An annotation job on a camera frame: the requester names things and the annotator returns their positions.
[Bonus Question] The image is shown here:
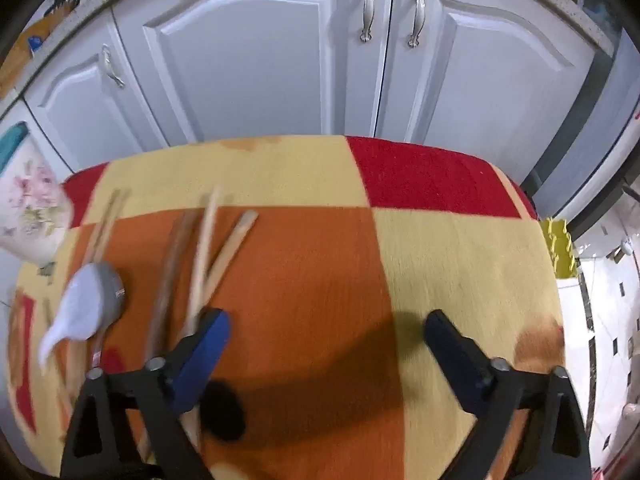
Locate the white ceramic soup spoon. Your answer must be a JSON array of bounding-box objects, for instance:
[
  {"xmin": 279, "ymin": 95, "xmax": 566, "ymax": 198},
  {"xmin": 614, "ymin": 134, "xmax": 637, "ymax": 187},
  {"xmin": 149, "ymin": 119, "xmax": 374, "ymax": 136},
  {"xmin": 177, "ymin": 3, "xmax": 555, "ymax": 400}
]
[{"xmin": 38, "ymin": 263, "xmax": 106, "ymax": 370}]

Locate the light wooden chopstick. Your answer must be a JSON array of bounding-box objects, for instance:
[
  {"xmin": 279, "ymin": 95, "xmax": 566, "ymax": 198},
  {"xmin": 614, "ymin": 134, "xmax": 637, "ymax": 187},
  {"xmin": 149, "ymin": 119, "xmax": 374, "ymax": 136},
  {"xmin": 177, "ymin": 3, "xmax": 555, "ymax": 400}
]
[
  {"xmin": 203, "ymin": 210, "xmax": 258, "ymax": 304},
  {"xmin": 181, "ymin": 186, "xmax": 221, "ymax": 337}
]

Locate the dark brown wooden chopstick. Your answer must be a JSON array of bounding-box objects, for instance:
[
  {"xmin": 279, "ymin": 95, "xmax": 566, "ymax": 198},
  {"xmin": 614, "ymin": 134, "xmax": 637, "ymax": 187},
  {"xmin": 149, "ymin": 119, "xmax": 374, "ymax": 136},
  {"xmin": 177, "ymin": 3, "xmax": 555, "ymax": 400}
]
[{"xmin": 143, "ymin": 210, "xmax": 196, "ymax": 362}]

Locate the grey metal spoon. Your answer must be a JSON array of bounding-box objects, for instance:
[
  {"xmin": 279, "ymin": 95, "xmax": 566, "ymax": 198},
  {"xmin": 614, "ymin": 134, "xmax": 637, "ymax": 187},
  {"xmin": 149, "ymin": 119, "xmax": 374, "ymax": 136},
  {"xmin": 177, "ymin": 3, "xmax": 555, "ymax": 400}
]
[{"xmin": 91, "ymin": 261, "xmax": 125, "ymax": 367}]

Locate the yellow foam egg tray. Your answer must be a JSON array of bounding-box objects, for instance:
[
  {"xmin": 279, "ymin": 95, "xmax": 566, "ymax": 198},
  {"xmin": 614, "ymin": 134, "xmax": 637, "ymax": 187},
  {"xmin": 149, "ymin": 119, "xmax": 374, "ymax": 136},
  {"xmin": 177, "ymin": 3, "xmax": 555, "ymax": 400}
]
[{"xmin": 539, "ymin": 218, "xmax": 577, "ymax": 280}]

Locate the red yellow orange checkered cloth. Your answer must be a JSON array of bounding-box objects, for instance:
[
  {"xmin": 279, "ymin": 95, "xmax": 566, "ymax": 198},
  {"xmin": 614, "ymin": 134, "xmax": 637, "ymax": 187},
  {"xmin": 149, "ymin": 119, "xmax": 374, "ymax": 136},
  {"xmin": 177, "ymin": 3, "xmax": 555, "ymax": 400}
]
[{"xmin": 8, "ymin": 136, "xmax": 564, "ymax": 479}]

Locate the thin wooden chopstick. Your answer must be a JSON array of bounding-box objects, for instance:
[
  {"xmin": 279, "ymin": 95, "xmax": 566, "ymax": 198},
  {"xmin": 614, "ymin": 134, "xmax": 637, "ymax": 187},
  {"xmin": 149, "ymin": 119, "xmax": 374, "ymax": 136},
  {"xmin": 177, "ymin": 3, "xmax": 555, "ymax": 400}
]
[{"xmin": 82, "ymin": 188, "xmax": 129, "ymax": 264}]

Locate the white cabinet door left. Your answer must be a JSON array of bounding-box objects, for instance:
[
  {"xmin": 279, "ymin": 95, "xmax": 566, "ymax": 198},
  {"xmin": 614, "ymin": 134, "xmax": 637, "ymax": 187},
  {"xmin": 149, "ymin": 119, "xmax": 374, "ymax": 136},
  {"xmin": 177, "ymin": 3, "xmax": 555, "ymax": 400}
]
[{"xmin": 25, "ymin": 11, "xmax": 168, "ymax": 171}]

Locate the white cabinet door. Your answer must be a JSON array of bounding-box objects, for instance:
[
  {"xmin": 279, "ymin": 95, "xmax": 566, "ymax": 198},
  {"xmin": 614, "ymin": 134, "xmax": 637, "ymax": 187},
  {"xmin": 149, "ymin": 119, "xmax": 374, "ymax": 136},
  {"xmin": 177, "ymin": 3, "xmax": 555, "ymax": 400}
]
[
  {"xmin": 376, "ymin": 0, "xmax": 613, "ymax": 182},
  {"xmin": 113, "ymin": 0, "xmax": 392, "ymax": 145},
  {"xmin": 25, "ymin": 11, "xmax": 168, "ymax": 171}
]

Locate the white cabinet door right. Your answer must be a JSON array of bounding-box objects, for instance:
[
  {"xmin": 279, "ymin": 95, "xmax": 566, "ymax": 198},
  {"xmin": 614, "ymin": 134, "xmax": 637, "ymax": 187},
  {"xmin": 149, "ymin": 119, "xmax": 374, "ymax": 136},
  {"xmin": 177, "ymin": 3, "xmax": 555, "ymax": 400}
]
[{"xmin": 376, "ymin": 0, "xmax": 613, "ymax": 182}]

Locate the white cabinet door middle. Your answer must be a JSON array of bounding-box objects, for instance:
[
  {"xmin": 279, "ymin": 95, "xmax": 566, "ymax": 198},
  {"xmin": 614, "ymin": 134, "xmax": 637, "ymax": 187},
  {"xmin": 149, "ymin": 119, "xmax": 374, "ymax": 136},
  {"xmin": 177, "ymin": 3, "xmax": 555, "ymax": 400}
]
[{"xmin": 113, "ymin": 0, "xmax": 392, "ymax": 145}]

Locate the silver cabinet handle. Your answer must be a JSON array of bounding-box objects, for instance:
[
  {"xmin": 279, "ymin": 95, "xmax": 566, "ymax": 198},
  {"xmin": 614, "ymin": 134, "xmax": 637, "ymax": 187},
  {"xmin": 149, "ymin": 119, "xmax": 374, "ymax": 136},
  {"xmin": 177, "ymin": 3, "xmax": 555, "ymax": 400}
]
[
  {"xmin": 407, "ymin": 0, "xmax": 426, "ymax": 49},
  {"xmin": 101, "ymin": 44, "xmax": 126, "ymax": 89},
  {"xmin": 360, "ymin": 0, "xmax": 375, "ymax": 44}
]

